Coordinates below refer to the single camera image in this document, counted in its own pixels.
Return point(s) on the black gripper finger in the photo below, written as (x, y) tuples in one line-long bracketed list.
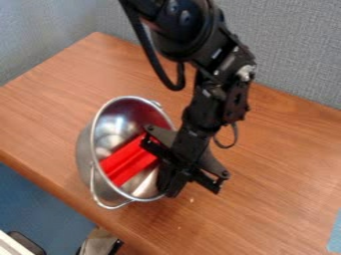
[(173, 178), (151, 145)]

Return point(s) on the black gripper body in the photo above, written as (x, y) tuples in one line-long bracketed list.
[(185, 148)]

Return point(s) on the red plastic block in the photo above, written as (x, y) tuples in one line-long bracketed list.
[(126, 162)]

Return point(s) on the metal pot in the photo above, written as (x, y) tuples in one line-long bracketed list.
[(118, 122)]

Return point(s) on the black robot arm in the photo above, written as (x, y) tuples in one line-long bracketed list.
[(182, 32)]

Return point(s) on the white box corner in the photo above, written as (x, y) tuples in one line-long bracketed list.
[(10, 247)]

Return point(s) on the grey metal table bracket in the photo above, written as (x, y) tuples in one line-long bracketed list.
[(100, 243)]

